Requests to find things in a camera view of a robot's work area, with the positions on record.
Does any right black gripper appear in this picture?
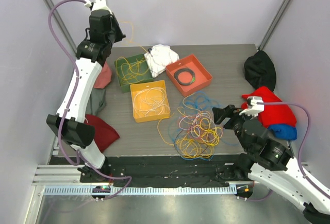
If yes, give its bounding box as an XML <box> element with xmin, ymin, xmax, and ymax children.
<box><xmin>211</xmin><ymin>104</ymin><xmax>255</xmax><ymax>152</ymax></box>

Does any yellow thin cable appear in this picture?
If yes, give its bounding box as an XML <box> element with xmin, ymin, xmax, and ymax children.
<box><xmin>114</xmin><ymin>20</ymin><xmax>224</xmax><ymax>161</ymax></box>

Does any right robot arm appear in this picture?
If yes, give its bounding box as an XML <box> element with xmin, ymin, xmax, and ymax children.
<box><xmin>212</xmin><ymin>100</ymin><xmax>329</xmax><ymax>223</ymax></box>

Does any green plastic tray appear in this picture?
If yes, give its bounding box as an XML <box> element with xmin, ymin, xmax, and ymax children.
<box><xmin>114</xmin><ymin>54</ymin><xmax>154</xmax><ymax>93</ymax></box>

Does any pink cloth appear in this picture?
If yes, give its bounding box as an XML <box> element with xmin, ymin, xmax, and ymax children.
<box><xmin>93</xmin><ymin>62</ymin><xmax>112</xmax><ymax>89</ymax></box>

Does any white crumpled cloth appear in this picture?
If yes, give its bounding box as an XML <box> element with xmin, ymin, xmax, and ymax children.
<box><xmin>144</xmin><ymin>44</ymin><xmax>179</xmax><ymax>78</ymax></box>

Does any blue cloth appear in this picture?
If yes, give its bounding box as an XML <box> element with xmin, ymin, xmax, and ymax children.
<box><xmin>268</xmin><ymin>124</ymin><xmax>297</xmax><ymax>141</ymax></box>

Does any black cloth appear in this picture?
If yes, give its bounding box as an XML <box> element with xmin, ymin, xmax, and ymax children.
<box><xmin>244</xmin><ymin>50</ymin><xmax>276</xmax><ymax>92</ymax></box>

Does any orange plastic tray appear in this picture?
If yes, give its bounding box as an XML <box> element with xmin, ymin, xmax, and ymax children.
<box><xmin>166</xmin><ymin>54</ymin><xmax>212</xmax><ymax>97</ymax></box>

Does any grey cloth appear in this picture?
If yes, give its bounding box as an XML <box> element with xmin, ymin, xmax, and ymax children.
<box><xmin>86</xmin><ymin>88</ymin><xmax>106</xmax><ymax>116</ymax></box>

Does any yellow plastic tray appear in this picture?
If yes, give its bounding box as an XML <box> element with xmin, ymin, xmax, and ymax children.
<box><xmin>130</xmin><ymin>80</ymin><xmax>171</xmax><ymax>123</ymax></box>

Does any dark red cloth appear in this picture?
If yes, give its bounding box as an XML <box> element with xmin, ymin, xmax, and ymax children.
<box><xmin>84</xmin><ymin>114</ymin><xmax>120</xmax><ymax>152</ymax></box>

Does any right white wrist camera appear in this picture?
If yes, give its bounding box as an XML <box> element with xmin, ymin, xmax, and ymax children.
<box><xmin>239</xmin><ymin>96</ymin><xmax>265</xmax><ymax>117</ymax></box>

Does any pink thin cable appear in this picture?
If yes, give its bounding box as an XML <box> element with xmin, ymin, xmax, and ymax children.
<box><xmin>177</xmin><ymin>110</ymin><xmax>217</xmax><ymax>140</ymax></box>

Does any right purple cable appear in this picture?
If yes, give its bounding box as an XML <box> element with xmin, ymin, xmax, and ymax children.
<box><xmin>244</xmin><ymin>102</ymin><xmax>330</xmax><ymax>202</ymax></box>

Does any blue thin cable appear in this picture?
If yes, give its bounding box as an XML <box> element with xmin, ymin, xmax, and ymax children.
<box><xmin>166</xmin><ymin>91</ymin><xmax>240</xmax><ymax>162</ymax></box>

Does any left aluminium frame post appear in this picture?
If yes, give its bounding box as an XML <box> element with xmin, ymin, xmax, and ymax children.
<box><xmin>43</xmin><ymin>0</ymin><xmax>77</xmax><ymax>52</ymax></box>

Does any aluminium frame post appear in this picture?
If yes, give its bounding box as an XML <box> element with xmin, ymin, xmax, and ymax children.
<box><xmin>257</xmin><ymin>0</ymin><xmax>293</xmax><ymax>50</ymax></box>
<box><xmin>43</xmin><ymin>0</ymin><xmax>77</xmax><ymax>52</ymax></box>

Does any slotted cable duct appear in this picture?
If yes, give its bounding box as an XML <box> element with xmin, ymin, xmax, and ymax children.
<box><xmin>43</xmin><ymin>185</ymin><xmax>237</xmax><ymax>196</ymax></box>

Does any black coiled cable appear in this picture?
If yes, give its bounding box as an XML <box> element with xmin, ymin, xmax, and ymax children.
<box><xmin>173</xmin><ymin>68</ymin><xmax>197</xmax><ymax>85</ymax></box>

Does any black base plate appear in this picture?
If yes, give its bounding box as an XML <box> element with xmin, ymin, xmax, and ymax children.
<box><xmin>48</xmin><ymin>154</ymin><xmax>256</xmax><ymax>188</ymax></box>

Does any right aluminium frame post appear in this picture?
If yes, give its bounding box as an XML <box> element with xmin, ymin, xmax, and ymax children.
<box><xmin>257</xmin><ymin>0</ymin><xmax>293</xmax><ymax>50</ymax></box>

